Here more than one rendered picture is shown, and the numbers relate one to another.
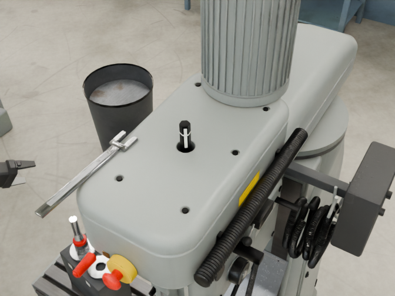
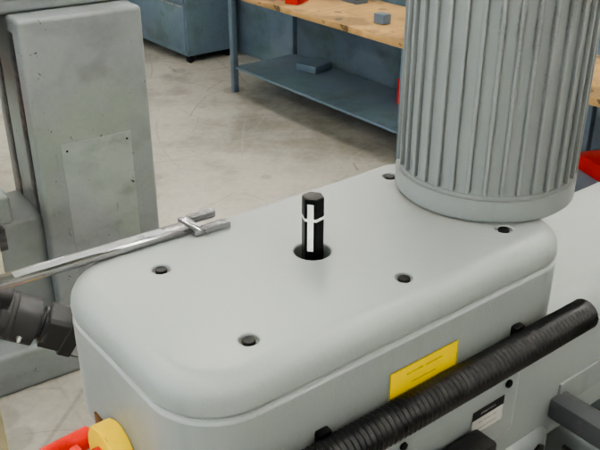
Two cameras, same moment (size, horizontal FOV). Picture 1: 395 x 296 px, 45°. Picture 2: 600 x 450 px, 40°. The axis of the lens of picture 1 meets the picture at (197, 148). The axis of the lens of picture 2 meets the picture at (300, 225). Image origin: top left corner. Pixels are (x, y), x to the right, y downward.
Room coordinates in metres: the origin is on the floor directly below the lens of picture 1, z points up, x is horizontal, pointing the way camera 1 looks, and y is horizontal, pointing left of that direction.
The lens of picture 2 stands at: (0.01, -0.20, 2.28)
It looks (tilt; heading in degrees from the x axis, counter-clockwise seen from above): 27 degrees down; 20
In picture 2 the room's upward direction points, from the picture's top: straight up
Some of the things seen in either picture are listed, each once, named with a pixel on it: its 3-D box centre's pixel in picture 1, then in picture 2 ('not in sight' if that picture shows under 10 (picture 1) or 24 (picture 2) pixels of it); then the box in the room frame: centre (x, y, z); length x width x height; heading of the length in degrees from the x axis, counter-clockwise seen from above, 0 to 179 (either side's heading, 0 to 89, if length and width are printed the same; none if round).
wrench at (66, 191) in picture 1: (87, 172); (112, 248); (0.61, 0.21, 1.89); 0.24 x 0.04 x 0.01; 145
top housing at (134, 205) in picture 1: (190, 168); (323, 313); (0.69, 0.02, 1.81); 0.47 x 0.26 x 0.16; 148
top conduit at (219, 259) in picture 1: (256, 196); (438, 393); (0.63, -0.12, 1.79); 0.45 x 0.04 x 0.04; 148
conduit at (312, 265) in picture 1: (301, 226); not in sight; (0.80, -0.29, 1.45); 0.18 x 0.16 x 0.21; 148
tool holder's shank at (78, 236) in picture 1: (76, 229); not in sight; (0.94, 0.40, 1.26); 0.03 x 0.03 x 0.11
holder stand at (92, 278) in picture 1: (96, 273); not in sight; (0.91, 0.37, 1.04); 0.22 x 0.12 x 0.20; 46
